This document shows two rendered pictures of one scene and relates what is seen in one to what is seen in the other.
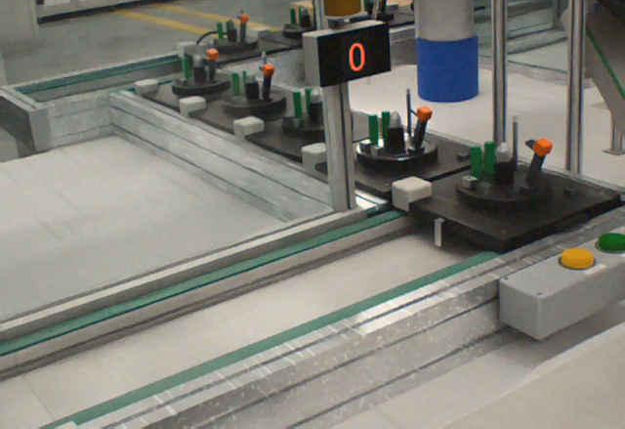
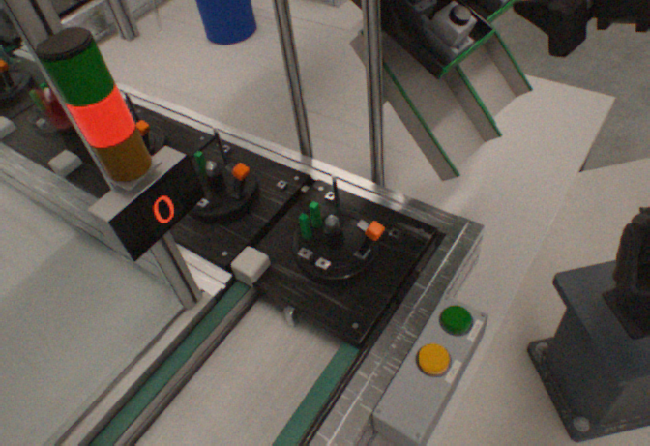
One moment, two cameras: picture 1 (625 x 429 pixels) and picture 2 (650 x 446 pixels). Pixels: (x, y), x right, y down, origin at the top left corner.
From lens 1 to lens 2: 0.80 m
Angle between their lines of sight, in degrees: 29
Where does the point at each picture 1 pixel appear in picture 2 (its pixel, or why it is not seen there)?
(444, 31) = not seen: outside the picture
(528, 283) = (402, 417)
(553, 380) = not seen: outside the picture
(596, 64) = (394, 94)
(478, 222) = (326, 310)
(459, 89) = (241, 31)
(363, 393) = not seen: outside the picture
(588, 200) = (413, 246)
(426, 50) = (205, 2)
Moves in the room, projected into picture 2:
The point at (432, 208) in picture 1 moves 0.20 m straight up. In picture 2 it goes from (277, 291) to (249, 203)
